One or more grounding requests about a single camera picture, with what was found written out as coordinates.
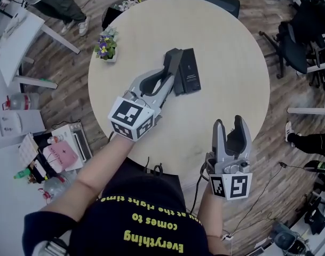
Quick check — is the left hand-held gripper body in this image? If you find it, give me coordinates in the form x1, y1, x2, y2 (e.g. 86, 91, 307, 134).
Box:
108, 89, 163, 142

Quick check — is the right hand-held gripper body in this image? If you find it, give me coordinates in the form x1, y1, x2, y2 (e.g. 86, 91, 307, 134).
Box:
204, 153, 253, 201

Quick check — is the black telephone handset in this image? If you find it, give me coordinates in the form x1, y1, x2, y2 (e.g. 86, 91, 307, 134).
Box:
162, 47, 185, 96

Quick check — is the person's left forearm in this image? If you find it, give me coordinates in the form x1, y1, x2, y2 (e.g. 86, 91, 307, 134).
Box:
39, 134, 133, 221

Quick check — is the person's right forearm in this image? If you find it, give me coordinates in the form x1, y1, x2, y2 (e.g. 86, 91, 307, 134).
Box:
198, 192, 227, 250

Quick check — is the purple flower plant white pot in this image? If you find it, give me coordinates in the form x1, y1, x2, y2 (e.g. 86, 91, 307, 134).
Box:
94, 27, 120, 63

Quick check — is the white toaster oven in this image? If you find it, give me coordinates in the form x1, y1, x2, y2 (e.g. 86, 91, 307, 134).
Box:
50, 123, 93, 161

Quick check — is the white-legged desk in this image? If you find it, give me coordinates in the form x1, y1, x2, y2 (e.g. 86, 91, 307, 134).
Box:
287, 60, 325, 127

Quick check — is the dark round wicker chair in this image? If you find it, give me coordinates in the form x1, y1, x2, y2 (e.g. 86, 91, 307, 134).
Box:
101, 0, 164, 31

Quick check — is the small red-label bottle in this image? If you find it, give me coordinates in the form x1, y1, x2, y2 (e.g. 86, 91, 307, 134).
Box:
46, 134, 66, 145

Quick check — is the pink paper bag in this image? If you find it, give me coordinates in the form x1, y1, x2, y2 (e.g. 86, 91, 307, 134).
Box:
42, 142, 80, 173

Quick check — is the white flower bunch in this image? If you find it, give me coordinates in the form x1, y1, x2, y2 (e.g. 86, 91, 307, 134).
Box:
116, 0, 141, 12

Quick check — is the black green-trimmed object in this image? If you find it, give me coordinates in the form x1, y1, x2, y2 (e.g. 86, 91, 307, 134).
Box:
303, 160, 325, 174

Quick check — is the black open bag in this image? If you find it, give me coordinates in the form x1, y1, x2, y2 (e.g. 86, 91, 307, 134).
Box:
27, 132, 59, 185

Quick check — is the clear jug red ribbon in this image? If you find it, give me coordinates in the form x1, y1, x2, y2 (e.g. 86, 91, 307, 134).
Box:
38, 176, 77, 205

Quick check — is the pale pink smartphone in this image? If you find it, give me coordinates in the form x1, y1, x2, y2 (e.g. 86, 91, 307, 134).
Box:
34, 161, 47, 178

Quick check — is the white quilted box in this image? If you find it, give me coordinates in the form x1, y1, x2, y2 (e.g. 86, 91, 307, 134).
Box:
18, 132, 40, 167

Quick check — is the person's black printed shirt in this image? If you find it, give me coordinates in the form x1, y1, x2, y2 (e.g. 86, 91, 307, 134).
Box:
22, 157, 232, 256

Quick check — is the large white cardboard box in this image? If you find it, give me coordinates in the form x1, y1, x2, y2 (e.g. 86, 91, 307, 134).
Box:
0, 109, 47, 146

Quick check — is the green plastic bottle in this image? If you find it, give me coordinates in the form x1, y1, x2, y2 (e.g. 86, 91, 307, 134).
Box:
13, 167, 32, 180

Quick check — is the white desk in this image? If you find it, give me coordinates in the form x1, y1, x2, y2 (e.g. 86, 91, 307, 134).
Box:
0, 9, 81, 90

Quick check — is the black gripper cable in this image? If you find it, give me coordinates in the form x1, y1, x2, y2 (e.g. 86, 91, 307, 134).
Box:
188, 160, 213, 215

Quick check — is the clear jug red handle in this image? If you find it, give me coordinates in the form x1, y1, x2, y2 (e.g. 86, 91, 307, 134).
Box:
2, 92, 41, 111

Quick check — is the grey bag strap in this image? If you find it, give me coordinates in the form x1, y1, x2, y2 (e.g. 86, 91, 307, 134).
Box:
31, 237, 69, 256

